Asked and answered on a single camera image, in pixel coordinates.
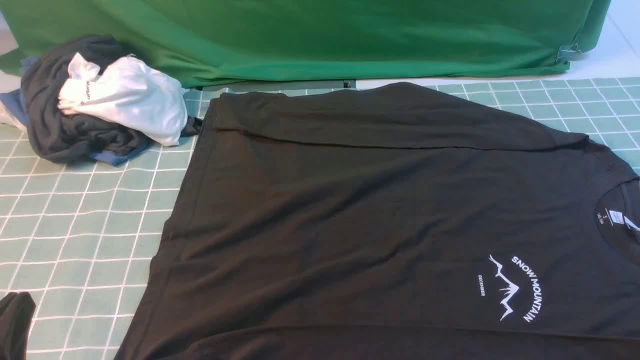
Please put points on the green backdrop cloth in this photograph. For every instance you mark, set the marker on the green backdrop cloth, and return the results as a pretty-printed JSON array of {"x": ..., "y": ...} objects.
[{"x": 211, "y": 42}]

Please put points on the white crumpled shirt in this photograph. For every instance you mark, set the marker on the white crumpled shirt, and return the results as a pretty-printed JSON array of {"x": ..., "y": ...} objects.
[{"x": 129, "y": 93}]

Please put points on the dark gray crumpled garment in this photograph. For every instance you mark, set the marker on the dark gray crumpled garment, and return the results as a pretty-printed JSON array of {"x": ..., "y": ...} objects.
[{"x": 90, "y": 98}]

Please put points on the metal binder clip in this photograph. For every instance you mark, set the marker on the metal binder clip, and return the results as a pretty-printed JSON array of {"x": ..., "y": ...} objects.
[{"x": 569, "y": 53}]

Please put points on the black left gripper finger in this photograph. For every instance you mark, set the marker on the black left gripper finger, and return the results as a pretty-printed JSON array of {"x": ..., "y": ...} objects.
[{"x": 16, "y": 314}]

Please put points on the dark gray long-sleeve shirt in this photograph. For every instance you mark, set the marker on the dark gray long-sleeve shirt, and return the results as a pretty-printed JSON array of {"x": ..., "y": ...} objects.
[{"x": 394, "y": 223}]

